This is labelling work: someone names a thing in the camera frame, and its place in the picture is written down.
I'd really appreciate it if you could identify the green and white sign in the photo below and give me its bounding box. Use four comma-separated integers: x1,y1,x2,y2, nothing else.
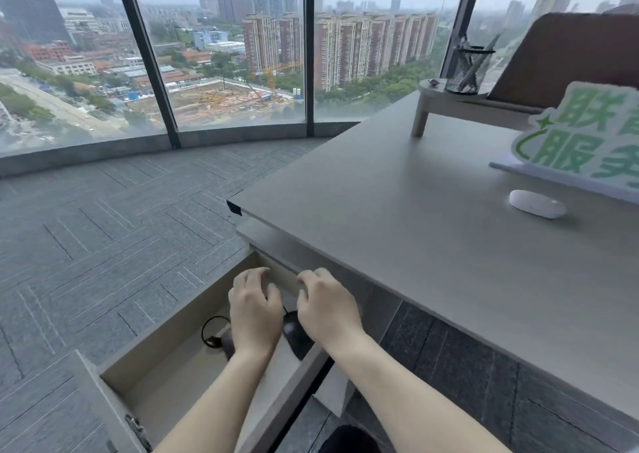
489,81,639,204

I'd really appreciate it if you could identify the metal drawer lock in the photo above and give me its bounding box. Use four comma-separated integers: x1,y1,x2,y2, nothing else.
125,414,153,453

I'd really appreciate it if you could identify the white wooden desk riser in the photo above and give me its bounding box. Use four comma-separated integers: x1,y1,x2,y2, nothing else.
410,78,546,139

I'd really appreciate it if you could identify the person's right hand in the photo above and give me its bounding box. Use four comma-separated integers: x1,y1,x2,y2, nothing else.
297,267,365,354

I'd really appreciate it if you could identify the black cable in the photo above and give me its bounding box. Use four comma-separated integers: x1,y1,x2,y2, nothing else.
201,315,233,351

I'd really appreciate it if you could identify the person's dark clothed leg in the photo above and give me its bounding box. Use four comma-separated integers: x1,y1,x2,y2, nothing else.
319,424,382,453

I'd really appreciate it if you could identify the light wooden open drawer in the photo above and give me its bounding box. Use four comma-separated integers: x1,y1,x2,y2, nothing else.
74,248,402,453

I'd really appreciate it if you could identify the person's left forearm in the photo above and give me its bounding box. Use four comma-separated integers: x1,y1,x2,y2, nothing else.
154,345,274,453

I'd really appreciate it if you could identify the brown monitor back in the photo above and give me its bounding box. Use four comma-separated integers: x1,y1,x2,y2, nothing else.
486,12,639,117

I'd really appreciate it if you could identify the person's right forearm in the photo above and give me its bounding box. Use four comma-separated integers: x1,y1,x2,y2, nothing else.
324,329,516,453

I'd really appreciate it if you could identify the dark window mullion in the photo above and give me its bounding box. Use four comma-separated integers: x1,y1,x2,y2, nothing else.
302,0,317,137
110,0,182,149
439,0,486,79

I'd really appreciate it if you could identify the white oval case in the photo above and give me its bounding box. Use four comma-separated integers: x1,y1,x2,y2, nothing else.
508,189,568,220

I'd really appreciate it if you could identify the black computer mouse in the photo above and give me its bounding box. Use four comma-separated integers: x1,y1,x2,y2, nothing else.
282,310,316,361

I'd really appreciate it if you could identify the black mesh pen holder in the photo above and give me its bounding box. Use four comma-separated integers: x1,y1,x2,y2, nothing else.
444,45,496,95

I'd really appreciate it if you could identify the person's left hand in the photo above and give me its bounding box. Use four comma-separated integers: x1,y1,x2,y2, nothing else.
228,267,285,363

